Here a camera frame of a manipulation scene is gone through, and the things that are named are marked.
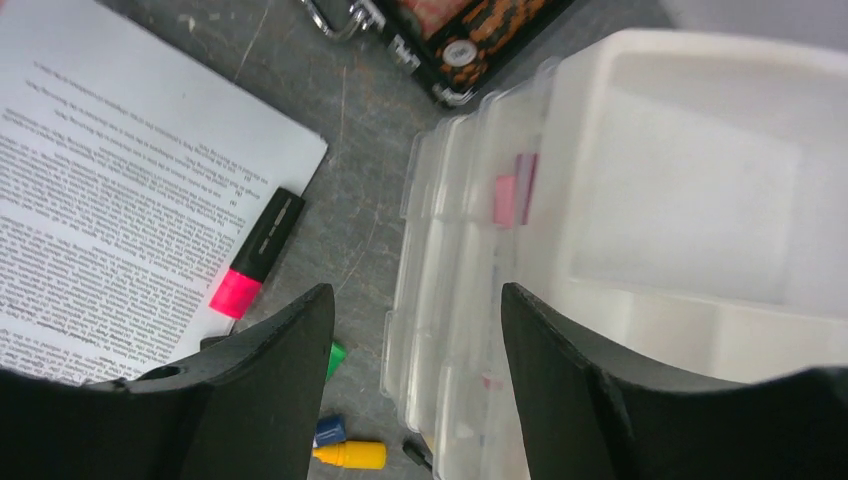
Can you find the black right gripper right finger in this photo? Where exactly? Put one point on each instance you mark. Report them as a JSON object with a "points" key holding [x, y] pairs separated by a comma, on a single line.
{"points": [[590, 408]]}

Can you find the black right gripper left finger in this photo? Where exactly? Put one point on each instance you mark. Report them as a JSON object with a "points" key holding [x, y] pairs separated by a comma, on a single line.
{"points": [[243, 408]]}

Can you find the white drawer organizer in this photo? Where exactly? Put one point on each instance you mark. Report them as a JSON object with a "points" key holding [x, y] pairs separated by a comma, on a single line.
{"points": [[689, 204]]}

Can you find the white pink-capped marker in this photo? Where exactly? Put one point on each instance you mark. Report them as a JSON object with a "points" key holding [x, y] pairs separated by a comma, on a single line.
{"points": [[504, 201]]}

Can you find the blue white cap piece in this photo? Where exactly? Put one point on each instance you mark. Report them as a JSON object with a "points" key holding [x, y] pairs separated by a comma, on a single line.
{"points": [[329, 430]]}

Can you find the black green-capped highlighter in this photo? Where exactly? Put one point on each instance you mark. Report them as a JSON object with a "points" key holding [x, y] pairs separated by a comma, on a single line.
{"points": [[337, 355]]}

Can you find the black pink-capped highlighter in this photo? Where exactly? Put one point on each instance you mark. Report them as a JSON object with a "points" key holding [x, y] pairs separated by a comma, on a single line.
{"points": [[257, 256]]}

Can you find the yellow cap piece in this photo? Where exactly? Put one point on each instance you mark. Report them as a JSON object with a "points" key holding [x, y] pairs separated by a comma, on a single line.
{"points": [[365, 455]]}

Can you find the pink clipboard with paper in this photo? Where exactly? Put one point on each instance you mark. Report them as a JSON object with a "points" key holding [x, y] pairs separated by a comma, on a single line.
{"points": [[130, 177]]}

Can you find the black poker chip case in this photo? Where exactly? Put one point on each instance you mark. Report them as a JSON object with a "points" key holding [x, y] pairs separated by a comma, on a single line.
{"points": [[451, 49]]}

